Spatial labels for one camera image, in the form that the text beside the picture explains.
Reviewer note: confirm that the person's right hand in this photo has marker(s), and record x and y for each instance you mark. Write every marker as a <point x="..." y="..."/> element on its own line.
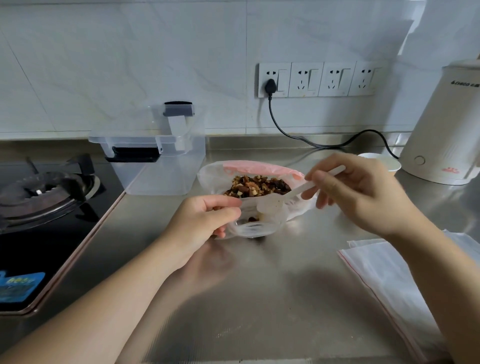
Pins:
<point x="367" y="191"/>

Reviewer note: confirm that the person's left hand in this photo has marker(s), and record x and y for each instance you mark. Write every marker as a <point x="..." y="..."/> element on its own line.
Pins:
<point x="195" y="225"/>

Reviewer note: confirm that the person's right fingers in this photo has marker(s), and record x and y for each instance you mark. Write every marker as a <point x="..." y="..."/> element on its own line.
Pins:
<point x="322" y="176"/>

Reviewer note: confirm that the person's left thumb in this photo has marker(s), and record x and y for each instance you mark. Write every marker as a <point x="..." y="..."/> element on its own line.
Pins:
<point x="223" y="201"/>

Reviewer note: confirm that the small clear zip bag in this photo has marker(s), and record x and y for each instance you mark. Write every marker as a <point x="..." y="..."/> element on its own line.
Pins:
<point x="262" y="227"/>

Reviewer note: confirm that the white plastic spoon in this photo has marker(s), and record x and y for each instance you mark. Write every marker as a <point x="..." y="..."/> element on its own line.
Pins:
<point x="273" y="202"/>

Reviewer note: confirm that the person's right forearm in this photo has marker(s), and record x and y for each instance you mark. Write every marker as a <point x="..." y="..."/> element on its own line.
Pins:
<point x="438" y="277"/>

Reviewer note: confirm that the person's left forearm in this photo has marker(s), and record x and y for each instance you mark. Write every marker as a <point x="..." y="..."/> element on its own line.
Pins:
<point x="105" y="311"/>

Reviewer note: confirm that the large clear red-zip bag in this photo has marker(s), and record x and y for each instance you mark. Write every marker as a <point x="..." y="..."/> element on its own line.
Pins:
<point x="213" y="180"/>

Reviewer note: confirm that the mixed nuts and dried fruit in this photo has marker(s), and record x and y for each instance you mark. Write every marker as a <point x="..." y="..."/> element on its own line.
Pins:
<point x="255" y="185"/>

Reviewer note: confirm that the clear plastic storage box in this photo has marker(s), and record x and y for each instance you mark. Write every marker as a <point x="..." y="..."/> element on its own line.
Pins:
<point x="165" y="172"/>

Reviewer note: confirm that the white paper cup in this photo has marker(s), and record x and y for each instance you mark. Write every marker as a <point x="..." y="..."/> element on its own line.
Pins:
<point x="388" y="163"/>

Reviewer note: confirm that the black power plug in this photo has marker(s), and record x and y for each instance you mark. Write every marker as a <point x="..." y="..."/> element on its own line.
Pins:
<point x="270" y="88"/>

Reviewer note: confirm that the clear lid with grey latches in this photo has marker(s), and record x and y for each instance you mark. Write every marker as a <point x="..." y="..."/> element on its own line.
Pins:
<point x="131" y="139"/>

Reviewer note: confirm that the white electric kettle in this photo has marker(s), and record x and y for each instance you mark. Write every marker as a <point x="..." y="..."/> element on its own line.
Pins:
<point x="438" y="123"/>

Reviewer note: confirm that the stack of clear zip bags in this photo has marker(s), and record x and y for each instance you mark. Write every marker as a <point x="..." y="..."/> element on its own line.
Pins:
<point x="390" y="285"/>

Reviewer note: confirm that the black burner grate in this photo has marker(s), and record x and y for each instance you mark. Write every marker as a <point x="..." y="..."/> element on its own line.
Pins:
<point x="41" y="195"/>

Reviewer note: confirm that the black glass gas cooktop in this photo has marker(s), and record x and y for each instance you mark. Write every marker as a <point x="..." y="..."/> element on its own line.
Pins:
<point x="45" y="247"/>

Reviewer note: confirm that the blue sticker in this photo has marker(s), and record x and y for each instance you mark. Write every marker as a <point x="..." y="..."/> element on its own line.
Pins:
<point x="18" y="287"/>

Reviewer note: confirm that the white wall socket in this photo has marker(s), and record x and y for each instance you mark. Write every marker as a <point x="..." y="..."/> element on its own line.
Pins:
<point x="282" y="80"/>
<point x="336" y="78"/>
<point x="305" y="79"/>
<point x="365" y="78"/>

